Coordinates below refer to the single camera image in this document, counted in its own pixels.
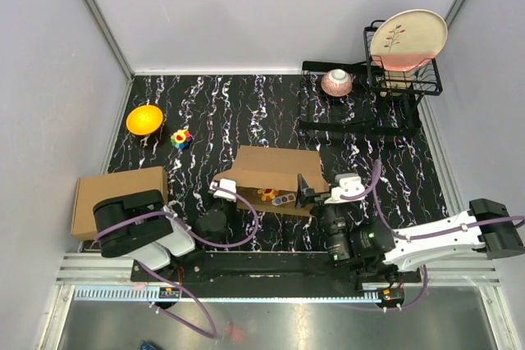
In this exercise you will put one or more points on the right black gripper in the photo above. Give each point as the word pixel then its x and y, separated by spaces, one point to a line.
pixel 304 194

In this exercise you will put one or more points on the orange plush flower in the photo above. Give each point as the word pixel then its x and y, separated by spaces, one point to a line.
pixel 268 195

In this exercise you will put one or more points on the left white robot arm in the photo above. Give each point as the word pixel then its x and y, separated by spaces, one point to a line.
pixel 140 226

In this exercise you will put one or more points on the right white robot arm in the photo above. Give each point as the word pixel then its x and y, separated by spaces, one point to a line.
pixel 376 248

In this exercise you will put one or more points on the pink patterned bowl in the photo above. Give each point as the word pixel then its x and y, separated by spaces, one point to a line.
pixel 337 83

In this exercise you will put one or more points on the rainbow plush flower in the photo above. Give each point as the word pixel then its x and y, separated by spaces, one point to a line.
pixel 181 139

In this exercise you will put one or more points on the orange bowl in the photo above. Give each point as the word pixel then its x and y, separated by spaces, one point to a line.
pixel 144 120

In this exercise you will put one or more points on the cream pink plate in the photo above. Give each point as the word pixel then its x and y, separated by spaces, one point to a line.
pixel 408 40

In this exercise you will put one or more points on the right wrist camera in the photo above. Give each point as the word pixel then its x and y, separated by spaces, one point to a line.
pixel 347 188

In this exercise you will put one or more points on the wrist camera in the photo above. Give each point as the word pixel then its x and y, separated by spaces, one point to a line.
pixel 223 189
pixel 347 188

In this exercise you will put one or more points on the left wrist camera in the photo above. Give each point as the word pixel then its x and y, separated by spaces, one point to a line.
pixel 223 189

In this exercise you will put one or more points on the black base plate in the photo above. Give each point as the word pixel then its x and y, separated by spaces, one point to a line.
pixel 200 266

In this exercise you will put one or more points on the black wire dish rack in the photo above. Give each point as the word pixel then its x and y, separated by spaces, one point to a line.
pixel 381 102

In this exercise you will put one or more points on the aluminium rail frame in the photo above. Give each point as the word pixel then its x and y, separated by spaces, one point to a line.
pixel 122 279

